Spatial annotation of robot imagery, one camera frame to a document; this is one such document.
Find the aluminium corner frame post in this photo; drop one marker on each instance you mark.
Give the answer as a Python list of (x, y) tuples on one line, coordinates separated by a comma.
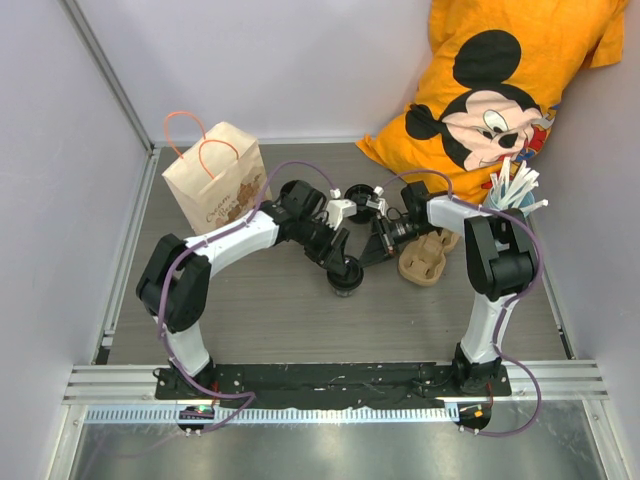
[(81, 25)]

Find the translucent single black cup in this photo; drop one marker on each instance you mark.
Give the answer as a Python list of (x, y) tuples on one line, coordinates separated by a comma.
[(344, 292)]

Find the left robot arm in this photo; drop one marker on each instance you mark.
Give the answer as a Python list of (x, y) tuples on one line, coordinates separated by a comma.
[(175, 282)]

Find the white wrapped straws bundle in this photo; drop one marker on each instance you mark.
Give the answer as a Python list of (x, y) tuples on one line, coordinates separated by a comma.
[(512, 182)]

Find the blue straw holder cup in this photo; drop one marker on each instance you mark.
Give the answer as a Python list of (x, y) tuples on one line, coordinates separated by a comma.
[(526, 201)]

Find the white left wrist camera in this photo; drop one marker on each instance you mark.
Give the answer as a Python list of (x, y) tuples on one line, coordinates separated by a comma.
[(337, 210)]

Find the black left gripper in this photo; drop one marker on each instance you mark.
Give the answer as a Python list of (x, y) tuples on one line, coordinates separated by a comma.
[(332, 259)]

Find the white slotted cable duct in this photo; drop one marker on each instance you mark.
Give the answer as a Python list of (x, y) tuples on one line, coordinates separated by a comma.
[(184, 414)]

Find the black coffee cup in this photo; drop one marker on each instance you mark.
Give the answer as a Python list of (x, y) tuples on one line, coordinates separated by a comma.
[(365, 199), (290, 190)]

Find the printed paper takeout bag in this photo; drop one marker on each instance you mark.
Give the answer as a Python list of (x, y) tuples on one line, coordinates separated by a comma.
[(219, 178)]

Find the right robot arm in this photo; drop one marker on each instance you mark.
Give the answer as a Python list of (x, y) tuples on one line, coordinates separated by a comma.
[(501, 263)]

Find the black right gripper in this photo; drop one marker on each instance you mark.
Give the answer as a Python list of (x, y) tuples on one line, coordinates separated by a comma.
[(380, 244)]

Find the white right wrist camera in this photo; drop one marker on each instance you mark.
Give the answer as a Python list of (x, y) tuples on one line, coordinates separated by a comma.
[(377, 203)]

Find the orange Mickey Mouse pillow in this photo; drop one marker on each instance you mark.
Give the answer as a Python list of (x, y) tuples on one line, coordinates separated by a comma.
[(493, 87)]

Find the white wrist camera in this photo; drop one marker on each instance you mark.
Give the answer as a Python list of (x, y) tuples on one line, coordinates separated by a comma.
[(377, 203), (337, 210)]

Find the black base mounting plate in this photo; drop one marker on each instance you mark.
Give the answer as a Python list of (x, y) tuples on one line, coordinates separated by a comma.
[(341, 386)]

